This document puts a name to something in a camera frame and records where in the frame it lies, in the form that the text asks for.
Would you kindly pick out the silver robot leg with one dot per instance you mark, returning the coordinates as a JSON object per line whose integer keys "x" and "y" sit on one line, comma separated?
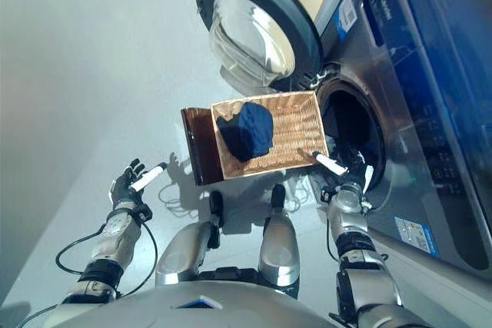
{"x": 278, "y": 251}
{"x": 180, "y": 255}

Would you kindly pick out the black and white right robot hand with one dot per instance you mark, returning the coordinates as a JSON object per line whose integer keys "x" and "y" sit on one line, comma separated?
{"x": 357, "y": 176}

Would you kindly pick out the blue and white sticker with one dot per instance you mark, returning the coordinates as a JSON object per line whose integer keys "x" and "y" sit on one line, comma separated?
{"x": 344, "y": 17}

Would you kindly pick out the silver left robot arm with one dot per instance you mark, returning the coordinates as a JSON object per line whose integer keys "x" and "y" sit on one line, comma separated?
{"x": 113, "y": 239}

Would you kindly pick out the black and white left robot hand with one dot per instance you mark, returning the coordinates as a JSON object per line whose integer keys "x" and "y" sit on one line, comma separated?
{"x": 125, "y": 189}

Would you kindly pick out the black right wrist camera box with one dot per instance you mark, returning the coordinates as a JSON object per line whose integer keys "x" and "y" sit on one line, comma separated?
{"x": 326, "y": 194}

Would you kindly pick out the rectangular wicker laundry basket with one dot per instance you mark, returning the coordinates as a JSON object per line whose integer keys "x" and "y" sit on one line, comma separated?
{"x": 296, "y": 132}

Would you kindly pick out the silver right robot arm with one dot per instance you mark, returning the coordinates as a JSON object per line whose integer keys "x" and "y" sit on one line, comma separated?
{"x": 357, "y": 251}

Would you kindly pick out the round glass washing machine door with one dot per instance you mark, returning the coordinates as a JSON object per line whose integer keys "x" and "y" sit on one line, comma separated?
{"x": 246, "y": 36}

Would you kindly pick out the silver left robot leg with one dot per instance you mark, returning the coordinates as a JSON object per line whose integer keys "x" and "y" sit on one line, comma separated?
{"x": 180, "y": 255}

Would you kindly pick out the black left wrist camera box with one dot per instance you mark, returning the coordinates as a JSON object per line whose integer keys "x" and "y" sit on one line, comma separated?
{"x": 142, "y": 214}

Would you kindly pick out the glossy dark brown stool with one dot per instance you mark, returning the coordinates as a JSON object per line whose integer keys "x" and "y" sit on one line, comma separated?
{"x": 203, "y": 151}

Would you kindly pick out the energy label sticker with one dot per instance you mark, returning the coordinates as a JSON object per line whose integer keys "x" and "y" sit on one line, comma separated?
{"x": 417, "y": 236}

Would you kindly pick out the navy blue garment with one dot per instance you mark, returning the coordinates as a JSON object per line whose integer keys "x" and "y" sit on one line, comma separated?
{"x": 255, "y": 128}

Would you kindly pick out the grey front-loading washing machine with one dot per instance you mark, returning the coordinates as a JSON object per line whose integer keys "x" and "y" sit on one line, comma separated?
{"x": 403, "y": 132}

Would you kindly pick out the silver robot torso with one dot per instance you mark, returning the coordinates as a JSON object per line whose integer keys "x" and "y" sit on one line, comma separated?
{"x": 192, "y": 312}

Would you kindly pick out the silver right robot leg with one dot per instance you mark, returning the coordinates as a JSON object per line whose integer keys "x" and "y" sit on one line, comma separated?
{"x": 278, "y": 251}

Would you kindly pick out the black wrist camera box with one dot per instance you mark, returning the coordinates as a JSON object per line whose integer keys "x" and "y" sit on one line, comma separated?
{"x": 142, "y": 214}
{"x": 326, "y": 194}

